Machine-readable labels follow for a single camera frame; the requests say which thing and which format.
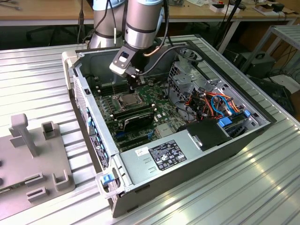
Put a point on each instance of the grey open PC case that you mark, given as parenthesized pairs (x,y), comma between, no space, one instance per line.
(187,185)

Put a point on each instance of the brown cardboard box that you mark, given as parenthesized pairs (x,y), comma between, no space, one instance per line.
(262,9)

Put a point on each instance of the green motherboard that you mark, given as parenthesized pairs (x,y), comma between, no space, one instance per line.
(165,110)

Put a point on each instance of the silver power supply unit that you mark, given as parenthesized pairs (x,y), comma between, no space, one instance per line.
(140,170)

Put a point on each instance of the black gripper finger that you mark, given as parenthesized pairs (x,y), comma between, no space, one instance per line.
(141,80)
(132,82)

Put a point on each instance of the black power adapter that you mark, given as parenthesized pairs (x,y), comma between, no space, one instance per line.
(279,7)

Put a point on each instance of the CPU socket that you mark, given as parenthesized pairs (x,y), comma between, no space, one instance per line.
(124,108)

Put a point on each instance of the blue case latch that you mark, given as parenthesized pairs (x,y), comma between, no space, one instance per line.
(106,179)

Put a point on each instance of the grey parts rack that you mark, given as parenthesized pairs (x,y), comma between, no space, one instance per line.
(47,161)

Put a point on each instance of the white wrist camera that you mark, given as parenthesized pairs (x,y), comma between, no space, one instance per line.
(117,69)

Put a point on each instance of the black graphics card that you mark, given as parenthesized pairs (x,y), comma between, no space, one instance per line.
(138,122)

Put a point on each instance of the silver CPU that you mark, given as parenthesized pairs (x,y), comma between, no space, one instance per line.
(131,100)

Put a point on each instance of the black camera bracket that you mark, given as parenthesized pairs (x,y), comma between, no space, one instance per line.
(130,53)

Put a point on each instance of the white cardboard box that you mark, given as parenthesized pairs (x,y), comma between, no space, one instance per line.
(216,9)

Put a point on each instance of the small blue clip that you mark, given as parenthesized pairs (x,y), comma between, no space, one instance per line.
(246,113)

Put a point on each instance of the blue card retainer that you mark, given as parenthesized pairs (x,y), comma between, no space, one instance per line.
(89,122)

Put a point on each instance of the black mesh panel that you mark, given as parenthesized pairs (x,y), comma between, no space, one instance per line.
(279,93)

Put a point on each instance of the silver chipset heatsink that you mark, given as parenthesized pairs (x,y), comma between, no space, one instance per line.
(164,130)

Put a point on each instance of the thin metal locking lever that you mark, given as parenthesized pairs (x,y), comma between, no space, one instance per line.
(113,89)

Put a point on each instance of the wooden desk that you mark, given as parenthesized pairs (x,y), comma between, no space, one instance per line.
(248,16)

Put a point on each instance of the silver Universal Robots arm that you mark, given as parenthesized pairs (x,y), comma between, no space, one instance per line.
(138,28)

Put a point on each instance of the grey metal frame table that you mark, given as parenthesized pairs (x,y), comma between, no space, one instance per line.
(290,35)

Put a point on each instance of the silver drive cage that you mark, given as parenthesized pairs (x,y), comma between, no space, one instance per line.
(185,78)

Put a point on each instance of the blue disk carrier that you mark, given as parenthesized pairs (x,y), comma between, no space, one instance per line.
(224,122)

